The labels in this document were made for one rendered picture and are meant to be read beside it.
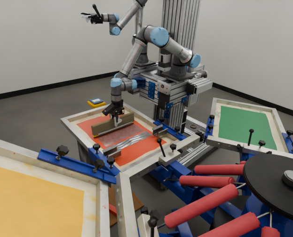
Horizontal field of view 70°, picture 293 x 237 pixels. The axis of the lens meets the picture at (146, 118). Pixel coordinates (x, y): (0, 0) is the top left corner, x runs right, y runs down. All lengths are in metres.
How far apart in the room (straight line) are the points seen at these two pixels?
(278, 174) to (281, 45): 4.02
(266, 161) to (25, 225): 0.86
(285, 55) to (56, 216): 4.53
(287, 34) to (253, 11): 0.78
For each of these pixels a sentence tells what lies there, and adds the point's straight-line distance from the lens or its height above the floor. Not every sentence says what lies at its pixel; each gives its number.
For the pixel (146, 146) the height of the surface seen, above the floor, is 0.95.
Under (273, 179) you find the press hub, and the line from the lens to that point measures 0.89.
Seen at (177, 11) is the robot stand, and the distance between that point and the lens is 2.12.
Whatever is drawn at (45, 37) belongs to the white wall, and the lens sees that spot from 4.84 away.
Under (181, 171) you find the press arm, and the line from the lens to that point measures 1.20.
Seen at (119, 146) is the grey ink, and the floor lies 0.96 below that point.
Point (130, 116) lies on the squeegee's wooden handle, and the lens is 1.66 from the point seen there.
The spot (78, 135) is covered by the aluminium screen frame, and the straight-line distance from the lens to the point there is 1.56.
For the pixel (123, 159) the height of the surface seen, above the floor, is 0.95.
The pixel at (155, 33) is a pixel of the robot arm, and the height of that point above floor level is 1.65.
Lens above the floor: 1.85
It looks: 30 degrees down
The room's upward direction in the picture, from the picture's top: 3 degrees clockwise
